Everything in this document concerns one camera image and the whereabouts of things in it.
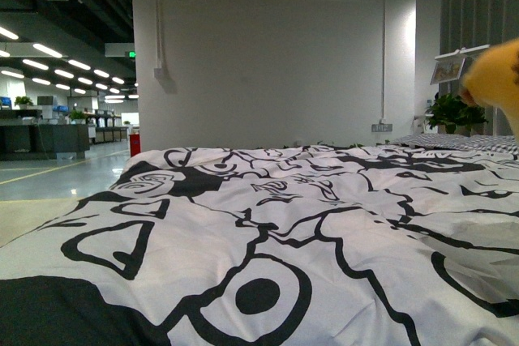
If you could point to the yellow plush toy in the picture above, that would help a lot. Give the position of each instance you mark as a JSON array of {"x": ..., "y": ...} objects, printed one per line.
[{"x": 492, "y": 80}]

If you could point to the black and white duvet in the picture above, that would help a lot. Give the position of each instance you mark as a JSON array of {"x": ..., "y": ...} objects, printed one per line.
[{"x": 303, "y": 246}]

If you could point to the framed picture on shelf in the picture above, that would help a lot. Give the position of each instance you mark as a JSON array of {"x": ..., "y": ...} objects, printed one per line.
[{"x": 447, "y": 70}]

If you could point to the potted plant by bed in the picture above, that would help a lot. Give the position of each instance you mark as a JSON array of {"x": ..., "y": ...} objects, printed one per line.
[{"x": 450, "y": 112}]

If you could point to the red fire extinguisher cabinet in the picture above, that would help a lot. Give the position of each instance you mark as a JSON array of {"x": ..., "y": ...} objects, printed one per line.
[{"x": 134, "y": 144}]

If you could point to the dark reception counter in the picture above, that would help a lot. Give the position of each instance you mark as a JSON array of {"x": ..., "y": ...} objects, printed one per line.
[{"x": 25, "y": 136}]

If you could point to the striped pillow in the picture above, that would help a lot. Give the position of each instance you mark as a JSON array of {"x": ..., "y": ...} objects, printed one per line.
[{"x": 474, "y": 143}]

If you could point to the white wall shelf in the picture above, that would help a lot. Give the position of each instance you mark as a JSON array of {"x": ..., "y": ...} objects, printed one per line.
[{"x": 463, "y": 53}]

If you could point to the wall power socket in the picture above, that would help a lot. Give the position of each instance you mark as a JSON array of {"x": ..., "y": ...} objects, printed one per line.
[{"x": 382, "y": 128}]

